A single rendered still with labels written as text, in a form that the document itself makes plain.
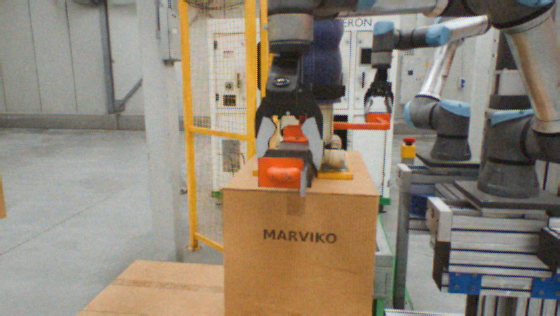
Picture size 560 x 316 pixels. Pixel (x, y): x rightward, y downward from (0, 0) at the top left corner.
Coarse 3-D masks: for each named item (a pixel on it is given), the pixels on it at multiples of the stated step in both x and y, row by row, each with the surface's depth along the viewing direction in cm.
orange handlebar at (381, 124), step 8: (376, 120) 144; (384, 120) 134; (336, 128) 126; (344, 128) 126; (352, 128) 126; (360, 128) 125; (368, 128) 125; (376, 128) 125; (384, 128) 124; (272, 168) 61; (280, 168) 61; (288, 168) 61; (296, 168) 61; (272, 176) 61; (280, 176) 60; (288, 176) 60; (296, 176) 61
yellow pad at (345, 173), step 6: (348, 156) 134; (324, 162) 120; (348, 162) 123; (324, 168) 112; (330, 168) 112; (342, 168) 112; (348, 168) 115; (318, 174) 110; (324, 174) 109; (330, 174) 109; (336, 174) 109; (342, 174) 109; (348, 174) 108
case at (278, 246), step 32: (256, 160) 134; (352, 160) 135; (224, 192) 100; (256, 192) 99; (288, 192) 98; (320, 192) 97; (352, 192) 97; (224, 224) 102; (256, 224) 101; (288, 224) 100; (320, 224) 99; (352, 224) 97; (224, 256) 104; (256, 256) 103; (288, 256) 102; (320, 256) 100; (352, 256) 99; (224, 288) 106; (256, 288) 105; (288, 288) 103; (320, 288) 102; (352, 288) 101
